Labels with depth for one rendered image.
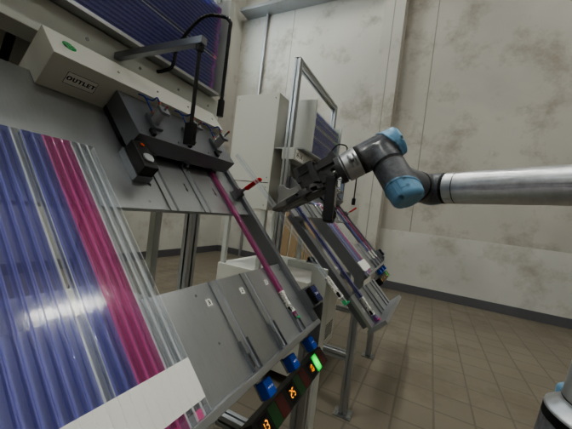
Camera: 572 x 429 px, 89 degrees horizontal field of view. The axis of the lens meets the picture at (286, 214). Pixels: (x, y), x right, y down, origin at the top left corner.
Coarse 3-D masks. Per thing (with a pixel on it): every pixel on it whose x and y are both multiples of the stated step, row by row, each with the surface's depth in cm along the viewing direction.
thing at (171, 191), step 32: (0, 64) 52; (0, 96) 48; (32, 96) 53; (64, 96) 59; (32, 128) 49; (64, 128) 54; (96, 128) 61; (160, 160) 72; (128, 192) 56; (160, 192) 64; (192, 192) 74
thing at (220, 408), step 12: (312, 324) 75; (300, 336) 68; (288, 348) 61; (276, 360) 56; (264, 372) 52; (240, 384) 49; (252, 384) 48; (228, 396) 44; (240, 396) 45; (216, 408) 41; (228, 408) 42; (204, 420) 38
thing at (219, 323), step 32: (192, 288) 54; (224, 288) 61; (256, 288) 70; (288, 288) 82; (192, 320) 50; (224, 320) 55; (256, 320) 62; (288, 320) 72; (192, 352) 46; (224, 352) 50; (256, 352) 57; (224, 384) 47
